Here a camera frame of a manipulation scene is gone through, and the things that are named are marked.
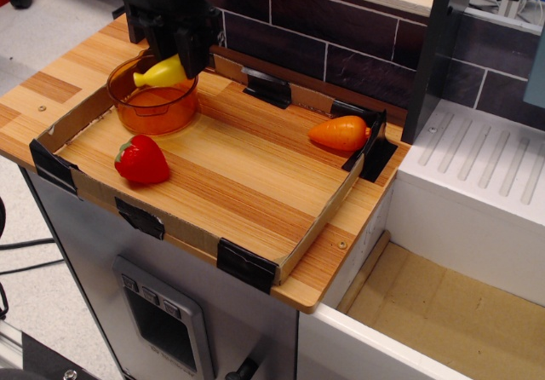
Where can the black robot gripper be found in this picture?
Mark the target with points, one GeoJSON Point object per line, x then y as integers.
{"type": "Point", "coordinates": [184, 27]}

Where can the yellow plastic toy banana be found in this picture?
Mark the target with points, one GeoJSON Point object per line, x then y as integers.
{"type": "Point", "coordinates": [168, 72]}

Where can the orange transparent plastic pot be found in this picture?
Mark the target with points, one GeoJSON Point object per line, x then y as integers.
{"type": "Point", "coordinates": [150, 109]}

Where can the cardboard fence with black tape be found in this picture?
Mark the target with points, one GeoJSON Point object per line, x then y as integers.
{"type": "Point", "coordinates": [247, 187]}

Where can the red plastic toy strawberry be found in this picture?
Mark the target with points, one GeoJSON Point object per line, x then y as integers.
{"type": "Point", "coordinates": [141, 160]}

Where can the orange plastic toy carrot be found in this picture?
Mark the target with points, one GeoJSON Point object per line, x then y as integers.
{"type": "Point", "coordinates": [347, 133]}

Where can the grey toy dishwasher front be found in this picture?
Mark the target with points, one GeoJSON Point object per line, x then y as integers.
{"type": "Point", "coordinates": [164, 313]}

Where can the white toy sink unit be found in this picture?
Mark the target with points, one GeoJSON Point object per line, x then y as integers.
{"type": "Point", "coordinates": [447, 281]}

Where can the dark grey vertical post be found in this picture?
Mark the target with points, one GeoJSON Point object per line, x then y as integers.
{"type": "Point", "coordinates": [434, 64]}

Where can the black knob handle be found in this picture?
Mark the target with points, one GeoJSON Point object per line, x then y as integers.
{"type": "Point", "coordinates": [245, 372]}

